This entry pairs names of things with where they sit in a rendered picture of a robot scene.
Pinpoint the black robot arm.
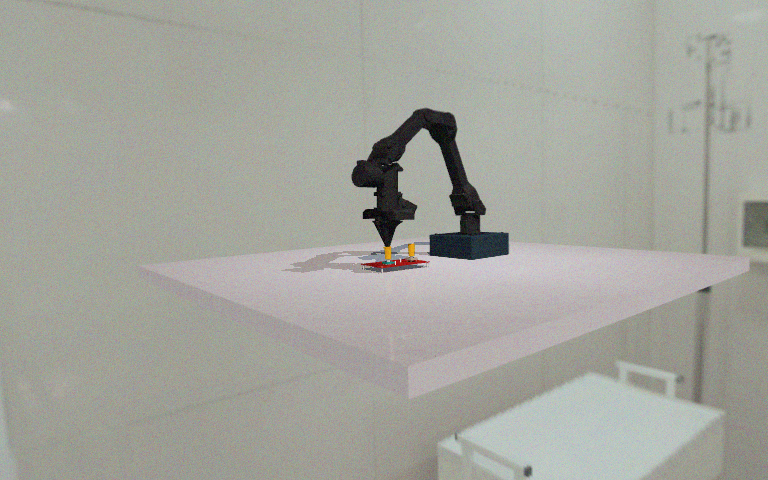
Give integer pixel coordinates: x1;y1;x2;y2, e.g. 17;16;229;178
351;108;486;235

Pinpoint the red circuit board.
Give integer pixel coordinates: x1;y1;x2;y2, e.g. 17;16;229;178
361;243;429;273

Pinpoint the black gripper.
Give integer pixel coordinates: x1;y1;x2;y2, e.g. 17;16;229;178
363;188;414;247

